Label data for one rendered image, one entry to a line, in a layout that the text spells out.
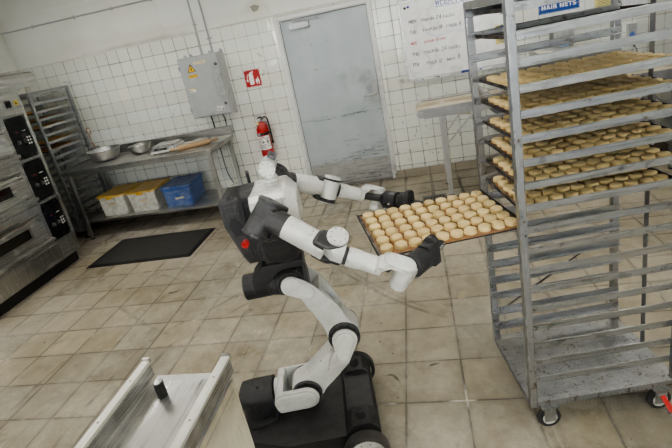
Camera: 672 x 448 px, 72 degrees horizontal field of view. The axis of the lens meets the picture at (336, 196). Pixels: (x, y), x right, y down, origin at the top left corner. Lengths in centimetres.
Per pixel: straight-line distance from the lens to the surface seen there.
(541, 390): 244
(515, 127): 176
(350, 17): 552
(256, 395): 236
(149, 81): 630
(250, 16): 573
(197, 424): 148
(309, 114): 570
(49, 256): 561
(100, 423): 162
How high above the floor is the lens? 181
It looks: 19 degrees down
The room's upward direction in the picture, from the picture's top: 12 degrees counter-clockwise
